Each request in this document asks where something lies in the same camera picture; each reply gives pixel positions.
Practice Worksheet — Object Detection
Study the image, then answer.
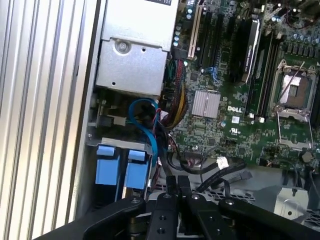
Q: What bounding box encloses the blue data wire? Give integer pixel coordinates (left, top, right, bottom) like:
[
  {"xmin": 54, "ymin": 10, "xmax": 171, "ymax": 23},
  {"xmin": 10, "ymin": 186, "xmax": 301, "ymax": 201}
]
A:
[{"xmin": 127, "ymin": 98, "xmax": 161, "ymax": 169}]

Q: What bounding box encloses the black open PC case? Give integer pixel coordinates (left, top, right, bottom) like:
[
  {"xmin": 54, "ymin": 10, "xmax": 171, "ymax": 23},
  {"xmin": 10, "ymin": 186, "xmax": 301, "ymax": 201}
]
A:
[{"xmin": 67, "ymin": 0, "xmax": 320, "ymax": 240}]

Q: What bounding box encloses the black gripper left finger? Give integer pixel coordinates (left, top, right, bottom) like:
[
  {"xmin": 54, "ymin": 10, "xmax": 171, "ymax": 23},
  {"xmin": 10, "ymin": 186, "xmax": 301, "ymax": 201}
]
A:
[{"xmin": 32, "ymin": 175, "xmax": 179, "ymax": 240}]

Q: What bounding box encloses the metal disk bay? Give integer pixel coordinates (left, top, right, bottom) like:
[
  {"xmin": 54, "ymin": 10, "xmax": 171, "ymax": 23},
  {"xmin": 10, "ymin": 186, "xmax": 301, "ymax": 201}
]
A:
[{"xmin": 86, "ymin": 136, "xmax": 155, "ymax": 208}]

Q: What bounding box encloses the black expansion slot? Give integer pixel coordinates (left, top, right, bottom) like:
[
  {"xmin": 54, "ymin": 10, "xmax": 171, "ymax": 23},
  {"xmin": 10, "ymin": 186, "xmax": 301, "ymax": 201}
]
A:
[
  {"xmin": 199, "ymin": 11, "xmax": 213, "ymax": 68},
  {"xmin": 212, "ymin": 13, "xmax": 225, "ymax": 70}
]

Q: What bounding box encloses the black graphics card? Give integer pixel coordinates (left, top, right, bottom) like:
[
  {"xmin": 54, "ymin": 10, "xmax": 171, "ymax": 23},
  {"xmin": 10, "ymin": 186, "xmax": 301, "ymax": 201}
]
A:
[{"xmin": 228, "ymin": 17, "xmax": 263, "ymax": 85}]

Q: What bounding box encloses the locking lever wire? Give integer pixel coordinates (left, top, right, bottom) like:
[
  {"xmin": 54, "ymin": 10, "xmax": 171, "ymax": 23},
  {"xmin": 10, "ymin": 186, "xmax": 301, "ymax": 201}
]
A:
[{"xmin": 274, "ymin": 61, "xmax": 306, "ymax": 110}]

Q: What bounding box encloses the silver power supply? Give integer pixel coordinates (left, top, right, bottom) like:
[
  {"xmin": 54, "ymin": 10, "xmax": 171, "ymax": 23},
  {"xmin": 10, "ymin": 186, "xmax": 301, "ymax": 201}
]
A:
[{"xmin": 94, "ymin": 0, "xmax": 180, "ymax": 97}]

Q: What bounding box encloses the green motherboard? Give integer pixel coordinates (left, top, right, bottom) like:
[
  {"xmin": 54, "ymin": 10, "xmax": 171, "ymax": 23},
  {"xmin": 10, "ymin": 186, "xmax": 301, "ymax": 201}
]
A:
[{"xmin": 159, "ymin": 0, "xmax": 320, "ymax": 168}]

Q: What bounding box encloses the metal socket cover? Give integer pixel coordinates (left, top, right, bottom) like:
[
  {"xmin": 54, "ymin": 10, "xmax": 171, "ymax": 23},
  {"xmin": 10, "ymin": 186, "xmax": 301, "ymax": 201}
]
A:
[{"xmin": 276, "ymin": 106, "xmax": 315, "ymax": 151}]

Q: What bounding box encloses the white expansion slot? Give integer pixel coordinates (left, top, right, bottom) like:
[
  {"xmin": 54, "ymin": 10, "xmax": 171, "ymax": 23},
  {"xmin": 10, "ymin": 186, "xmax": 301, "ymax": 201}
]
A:
[{"xmin": 186, "ymin": 4, "xmax": 203, "ymax": 60}]

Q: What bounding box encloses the black flat cable with connector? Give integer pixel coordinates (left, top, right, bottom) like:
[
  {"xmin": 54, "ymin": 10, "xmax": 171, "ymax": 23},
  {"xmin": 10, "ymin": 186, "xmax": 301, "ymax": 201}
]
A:
[{"xmin": 193, "ymin": 161, "xmax": 253, "ymax": 193}]

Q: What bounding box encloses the blue SATA port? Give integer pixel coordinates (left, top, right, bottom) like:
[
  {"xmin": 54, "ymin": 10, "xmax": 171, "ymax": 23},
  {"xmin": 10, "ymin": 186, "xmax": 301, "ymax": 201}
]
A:
[{"xmin": 207, "ymin": 65, "xmax": 221, "ymax": 81}]

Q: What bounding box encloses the black RAM slot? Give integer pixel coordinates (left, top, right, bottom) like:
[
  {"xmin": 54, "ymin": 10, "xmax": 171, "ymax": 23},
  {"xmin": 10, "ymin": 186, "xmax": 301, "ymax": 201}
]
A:
[{"xmin": 254, "ymin": 34, "xmax": 278, "ymax": 120}]

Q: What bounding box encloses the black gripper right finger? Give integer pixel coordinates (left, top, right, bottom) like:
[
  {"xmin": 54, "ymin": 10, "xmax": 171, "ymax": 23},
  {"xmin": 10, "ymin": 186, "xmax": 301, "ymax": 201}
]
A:
[{"xmin": 177, "ymin": 175, "xmax": 320, "ymax": 240}]

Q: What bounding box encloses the green RAM stick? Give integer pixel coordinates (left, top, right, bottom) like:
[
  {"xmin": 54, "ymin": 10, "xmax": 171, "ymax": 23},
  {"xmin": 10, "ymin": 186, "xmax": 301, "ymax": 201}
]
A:
[{"xmin": 246, "ymin": 47, "xmax": 267, "ymax": 117}]

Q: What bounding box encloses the braided power cable bundle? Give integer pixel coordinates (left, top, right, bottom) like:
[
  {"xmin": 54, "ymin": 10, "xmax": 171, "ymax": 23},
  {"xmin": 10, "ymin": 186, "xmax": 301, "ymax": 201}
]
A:
[{"xmin": 161, "ymin": 57, "xmax": 187, "ymax": 130}]

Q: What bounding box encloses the CPU socket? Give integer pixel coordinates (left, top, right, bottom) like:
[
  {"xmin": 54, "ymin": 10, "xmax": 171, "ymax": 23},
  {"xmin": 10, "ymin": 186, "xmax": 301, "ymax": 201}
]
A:
[{"xmin": 271, "ymin": 58, "xmax": 318, "ymax": 111}]

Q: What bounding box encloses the grey metal drive cage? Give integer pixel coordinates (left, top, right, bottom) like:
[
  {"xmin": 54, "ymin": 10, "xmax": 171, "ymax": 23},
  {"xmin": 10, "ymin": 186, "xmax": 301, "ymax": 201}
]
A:
[{"xmin": 149, "ymin": 166, "xmax": 320, "ymax": 226}]

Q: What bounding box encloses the hard disk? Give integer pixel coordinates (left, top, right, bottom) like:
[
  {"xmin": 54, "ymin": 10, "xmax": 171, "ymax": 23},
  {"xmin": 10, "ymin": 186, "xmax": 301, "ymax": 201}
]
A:
[{"xmin": 121, "ymin": 149, "xmax": 152, "ymax": 201}]

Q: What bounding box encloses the silver chipset heatsink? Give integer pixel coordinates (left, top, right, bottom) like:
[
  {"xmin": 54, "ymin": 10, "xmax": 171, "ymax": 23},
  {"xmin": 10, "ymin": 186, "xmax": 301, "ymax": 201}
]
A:
[{"xmin": 191, "ymin": 89, "xmax": 222, "ymax": 119}]

